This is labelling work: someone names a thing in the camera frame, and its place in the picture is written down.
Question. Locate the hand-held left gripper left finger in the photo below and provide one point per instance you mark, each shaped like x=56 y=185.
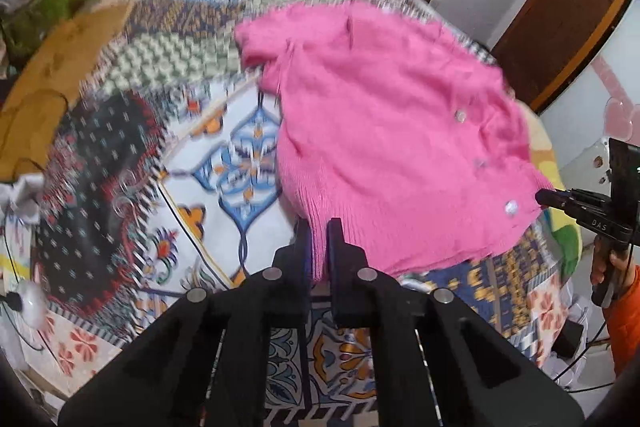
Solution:
x=303 y=252

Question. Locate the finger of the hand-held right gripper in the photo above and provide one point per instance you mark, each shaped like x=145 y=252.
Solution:
x=555 y=198

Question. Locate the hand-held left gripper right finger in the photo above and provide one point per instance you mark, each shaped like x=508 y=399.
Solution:
x=334 y=257

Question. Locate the pink knitted cardigan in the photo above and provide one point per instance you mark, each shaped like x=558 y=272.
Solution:
x=390 y=132

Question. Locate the person's right forearm orange sleeve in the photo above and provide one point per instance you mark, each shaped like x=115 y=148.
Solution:
x=625 y=322

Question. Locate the person's right hand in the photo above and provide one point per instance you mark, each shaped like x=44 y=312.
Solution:
x=597 y=264

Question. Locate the cartoon print bedsheet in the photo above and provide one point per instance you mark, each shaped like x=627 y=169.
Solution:
x=550 y=157

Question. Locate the patchwork patterned blanket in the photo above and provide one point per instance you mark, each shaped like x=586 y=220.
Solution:
x=200 y=167

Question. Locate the black power adapter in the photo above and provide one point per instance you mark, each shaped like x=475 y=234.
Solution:
x=567 y=339

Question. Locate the brown wooden room door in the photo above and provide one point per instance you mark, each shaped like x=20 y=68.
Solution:
x=565 y=17

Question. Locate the white round device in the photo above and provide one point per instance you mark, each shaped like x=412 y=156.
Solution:
x=31 y=307

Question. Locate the white crumpled cloth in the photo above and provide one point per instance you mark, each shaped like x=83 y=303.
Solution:
x=22 y=197

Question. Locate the wooden lap desk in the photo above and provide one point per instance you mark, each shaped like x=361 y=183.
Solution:
x=55 y=57

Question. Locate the green fabric hamper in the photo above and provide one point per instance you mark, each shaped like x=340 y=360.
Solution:
x=55 y=2

